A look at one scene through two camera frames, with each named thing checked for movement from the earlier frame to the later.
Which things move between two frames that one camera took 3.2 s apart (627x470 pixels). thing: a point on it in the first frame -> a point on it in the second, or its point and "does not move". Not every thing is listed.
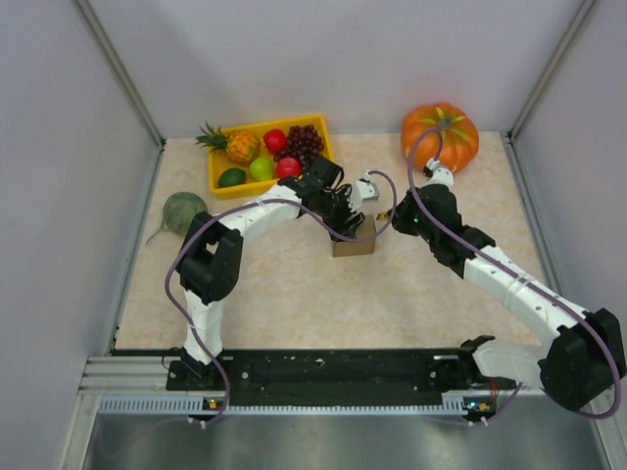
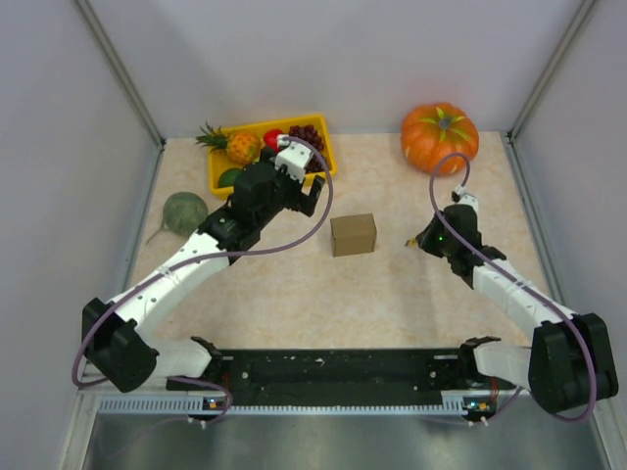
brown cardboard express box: x=365 y=229 does not move
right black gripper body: x=409 y=218 -> x=437 y=242
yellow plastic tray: x=220 y=161 does not move
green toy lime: x=231 y=176 does not move
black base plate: x=330 y=378 does not move
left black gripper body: x=335 y=211 -> x=287 y=194
